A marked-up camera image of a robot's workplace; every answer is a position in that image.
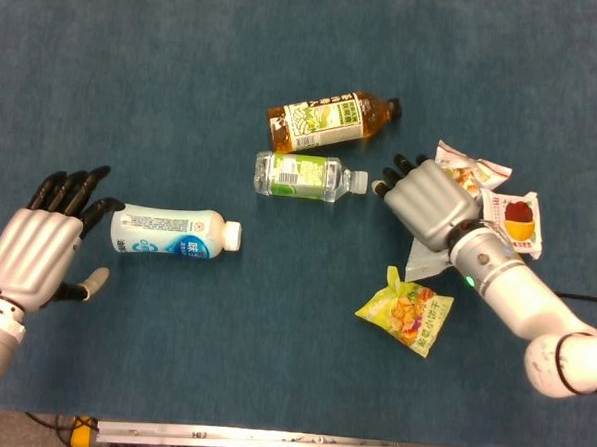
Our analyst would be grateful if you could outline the blue felt table cloth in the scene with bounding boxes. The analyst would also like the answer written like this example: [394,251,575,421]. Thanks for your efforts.
[0,0,597,447]

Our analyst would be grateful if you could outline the clear water bottle green label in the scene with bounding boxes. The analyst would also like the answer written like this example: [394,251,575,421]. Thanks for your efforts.
[252,150,371,206]

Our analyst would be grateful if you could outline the square white cake packet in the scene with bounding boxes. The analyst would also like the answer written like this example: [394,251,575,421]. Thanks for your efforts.
[476,187,547,261]

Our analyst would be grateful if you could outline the aluminium frame rail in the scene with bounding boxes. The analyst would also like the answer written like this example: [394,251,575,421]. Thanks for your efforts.
[95,419,546,447]

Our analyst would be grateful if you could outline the long white snack bag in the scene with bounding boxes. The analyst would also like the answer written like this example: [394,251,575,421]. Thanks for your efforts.
[404,137,515,288]

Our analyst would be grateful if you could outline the yellow plastic part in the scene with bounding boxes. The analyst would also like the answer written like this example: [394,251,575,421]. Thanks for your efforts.
[69,415,100,447]

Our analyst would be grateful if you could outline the yellow-green chip bag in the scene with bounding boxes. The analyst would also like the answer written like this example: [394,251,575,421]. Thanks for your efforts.
[353,264,456,361]

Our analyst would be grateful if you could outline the brown tea bottle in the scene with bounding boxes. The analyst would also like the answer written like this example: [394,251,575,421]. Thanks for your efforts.
[264,85,405,161]

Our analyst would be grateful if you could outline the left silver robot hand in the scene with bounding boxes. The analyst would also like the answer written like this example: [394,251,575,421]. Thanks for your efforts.
[0,160,128,316]

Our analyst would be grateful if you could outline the black floor cables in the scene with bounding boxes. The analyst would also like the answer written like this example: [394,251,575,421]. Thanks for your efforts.
[23,412,77,447]

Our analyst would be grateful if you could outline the white milk drink bottle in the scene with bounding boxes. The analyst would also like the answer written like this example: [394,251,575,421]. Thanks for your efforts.
[109,202,244,262]

